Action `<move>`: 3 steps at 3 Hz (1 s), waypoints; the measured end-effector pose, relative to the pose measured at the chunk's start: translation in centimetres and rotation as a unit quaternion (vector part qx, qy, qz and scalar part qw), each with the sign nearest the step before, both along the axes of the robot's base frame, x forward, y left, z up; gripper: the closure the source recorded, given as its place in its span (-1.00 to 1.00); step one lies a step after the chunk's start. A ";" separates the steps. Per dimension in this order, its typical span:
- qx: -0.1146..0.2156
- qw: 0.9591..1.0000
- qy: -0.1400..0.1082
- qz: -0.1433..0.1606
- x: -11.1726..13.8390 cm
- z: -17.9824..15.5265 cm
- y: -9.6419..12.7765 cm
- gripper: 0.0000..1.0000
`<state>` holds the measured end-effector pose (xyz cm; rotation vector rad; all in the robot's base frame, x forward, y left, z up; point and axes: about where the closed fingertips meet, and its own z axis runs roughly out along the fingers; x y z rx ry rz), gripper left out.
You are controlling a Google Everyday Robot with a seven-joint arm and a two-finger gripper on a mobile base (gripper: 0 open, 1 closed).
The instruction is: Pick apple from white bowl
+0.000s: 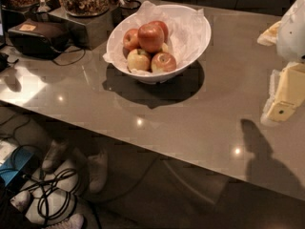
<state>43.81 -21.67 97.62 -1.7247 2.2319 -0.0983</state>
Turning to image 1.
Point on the white bowl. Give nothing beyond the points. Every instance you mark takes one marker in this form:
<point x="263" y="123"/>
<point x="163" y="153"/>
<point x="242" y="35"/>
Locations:
<point x="190" y="58"/>

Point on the red apple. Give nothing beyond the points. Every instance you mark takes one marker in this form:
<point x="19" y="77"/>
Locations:
<point x="150" y="37"/>
<point x="163" y="62"/>
<point x="164" y="28"/>
<point x="130" y="40"/>

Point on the black device with label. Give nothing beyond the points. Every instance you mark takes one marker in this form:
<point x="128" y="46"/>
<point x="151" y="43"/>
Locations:
<point x="45" y="40"/>

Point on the front left yellow-red apple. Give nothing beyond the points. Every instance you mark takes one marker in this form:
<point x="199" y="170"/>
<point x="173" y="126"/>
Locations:
<point x="139" y="59"/>

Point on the blue box on floor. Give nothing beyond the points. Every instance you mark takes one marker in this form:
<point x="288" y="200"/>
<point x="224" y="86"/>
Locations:
<point x="17" y="167"/>

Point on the grey metal stand block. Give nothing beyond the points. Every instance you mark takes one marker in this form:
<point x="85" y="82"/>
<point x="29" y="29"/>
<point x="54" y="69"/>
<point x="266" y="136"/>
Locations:
<point x="88" y="32"/>

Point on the black cup with spoon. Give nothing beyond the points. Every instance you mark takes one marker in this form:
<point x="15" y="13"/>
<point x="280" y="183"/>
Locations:
<point x="129" y="7"/>

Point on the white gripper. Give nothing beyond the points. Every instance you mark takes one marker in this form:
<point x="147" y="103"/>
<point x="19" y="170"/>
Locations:
<point x="292" y="35"/>

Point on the metal scoop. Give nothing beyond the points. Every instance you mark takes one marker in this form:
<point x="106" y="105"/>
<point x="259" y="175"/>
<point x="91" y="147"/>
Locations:
<point x="43" y="7"/>

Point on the white paper liner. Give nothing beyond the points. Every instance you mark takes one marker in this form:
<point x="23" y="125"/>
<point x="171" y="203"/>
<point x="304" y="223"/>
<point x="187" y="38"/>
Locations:
<point x="187" y="32"/>

